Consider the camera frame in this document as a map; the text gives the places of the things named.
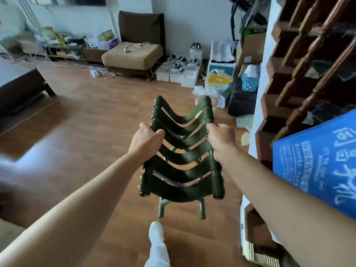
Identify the person's left hand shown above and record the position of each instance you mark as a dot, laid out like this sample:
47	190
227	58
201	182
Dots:
144	143

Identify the person's right hand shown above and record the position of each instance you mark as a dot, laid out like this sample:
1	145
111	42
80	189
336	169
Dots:
222	141

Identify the person's left thumb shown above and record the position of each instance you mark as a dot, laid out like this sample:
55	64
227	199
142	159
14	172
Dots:
159	135

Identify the person's right fingers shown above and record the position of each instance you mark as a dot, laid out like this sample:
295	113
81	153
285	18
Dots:
215	127

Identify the person's right forearm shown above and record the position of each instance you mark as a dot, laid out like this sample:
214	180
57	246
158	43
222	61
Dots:
281	211

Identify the person's left forearm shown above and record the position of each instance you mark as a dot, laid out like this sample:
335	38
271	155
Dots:
66	214

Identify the clear plastic bag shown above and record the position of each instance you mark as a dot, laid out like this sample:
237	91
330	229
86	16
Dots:
210	95

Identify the dark brown ottoman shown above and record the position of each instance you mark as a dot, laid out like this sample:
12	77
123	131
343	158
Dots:
242	100

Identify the yellow and white plastic bag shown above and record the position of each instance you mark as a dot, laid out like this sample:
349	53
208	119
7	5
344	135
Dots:
218	78

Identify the blue plastic basket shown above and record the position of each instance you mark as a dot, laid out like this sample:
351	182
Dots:
250	80

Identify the row of white boxes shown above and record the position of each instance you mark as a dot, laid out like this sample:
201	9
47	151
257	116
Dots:
179	76

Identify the white box with teal label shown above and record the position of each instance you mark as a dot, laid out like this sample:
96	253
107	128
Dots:
222	59

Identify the brown and tan armchair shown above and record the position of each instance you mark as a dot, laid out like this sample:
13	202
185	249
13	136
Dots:
136	50

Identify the brown cardboard box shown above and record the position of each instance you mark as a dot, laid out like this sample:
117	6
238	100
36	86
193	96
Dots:
251	45

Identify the white power strip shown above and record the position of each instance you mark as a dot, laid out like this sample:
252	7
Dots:
94	73

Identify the person's white shoe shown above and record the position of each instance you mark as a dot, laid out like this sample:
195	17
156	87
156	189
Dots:
157	244

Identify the blue printed plastic bag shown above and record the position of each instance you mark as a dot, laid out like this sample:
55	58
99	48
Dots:
319	161

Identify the green box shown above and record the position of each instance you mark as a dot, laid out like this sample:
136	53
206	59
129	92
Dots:
106	35

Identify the wooden stair railing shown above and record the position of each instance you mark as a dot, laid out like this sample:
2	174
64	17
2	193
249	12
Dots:
308	61

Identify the low shelf with clutter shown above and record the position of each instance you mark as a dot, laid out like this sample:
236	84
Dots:
59	44

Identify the dark low table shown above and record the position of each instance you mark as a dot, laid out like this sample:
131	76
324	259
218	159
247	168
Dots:
19	83

